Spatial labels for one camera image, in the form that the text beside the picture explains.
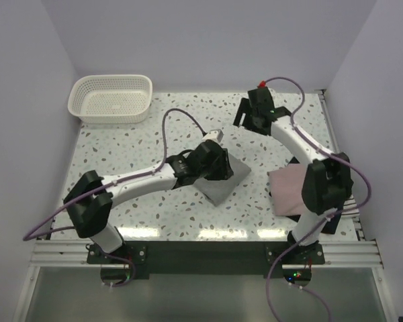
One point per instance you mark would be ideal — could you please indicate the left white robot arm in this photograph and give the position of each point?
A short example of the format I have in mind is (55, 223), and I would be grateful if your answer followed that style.
(91, 200)

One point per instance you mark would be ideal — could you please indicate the pink tank top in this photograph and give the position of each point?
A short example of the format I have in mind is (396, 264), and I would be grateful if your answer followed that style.
(286, 190)

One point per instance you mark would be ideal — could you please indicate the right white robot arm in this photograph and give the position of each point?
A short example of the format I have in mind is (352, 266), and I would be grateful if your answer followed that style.
(327, 183)

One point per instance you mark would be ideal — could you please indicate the grey tank top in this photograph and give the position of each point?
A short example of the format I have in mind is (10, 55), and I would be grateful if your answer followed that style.
(217, 191)

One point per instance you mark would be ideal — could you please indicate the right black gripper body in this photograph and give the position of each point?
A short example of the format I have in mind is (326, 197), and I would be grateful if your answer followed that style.
(251, 115)

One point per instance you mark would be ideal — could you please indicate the white plastic basket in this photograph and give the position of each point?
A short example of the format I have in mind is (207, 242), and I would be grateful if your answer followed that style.
(111, 98)

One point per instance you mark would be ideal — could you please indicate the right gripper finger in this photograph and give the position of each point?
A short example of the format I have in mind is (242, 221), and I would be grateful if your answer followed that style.
(243, 114)
(260, 128)

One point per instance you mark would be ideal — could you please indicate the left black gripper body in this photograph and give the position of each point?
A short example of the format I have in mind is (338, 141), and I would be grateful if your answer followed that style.
(217, 166)

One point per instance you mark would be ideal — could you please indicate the aluminium frame rail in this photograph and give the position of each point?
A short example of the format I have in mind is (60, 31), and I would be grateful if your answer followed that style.
(348, 287)

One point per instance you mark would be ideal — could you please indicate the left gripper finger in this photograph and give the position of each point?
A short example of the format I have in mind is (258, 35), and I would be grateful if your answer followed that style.
(225, 167)
(219, 175)

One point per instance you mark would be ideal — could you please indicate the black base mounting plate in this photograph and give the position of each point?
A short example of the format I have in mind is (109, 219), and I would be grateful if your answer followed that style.
(139, 259)

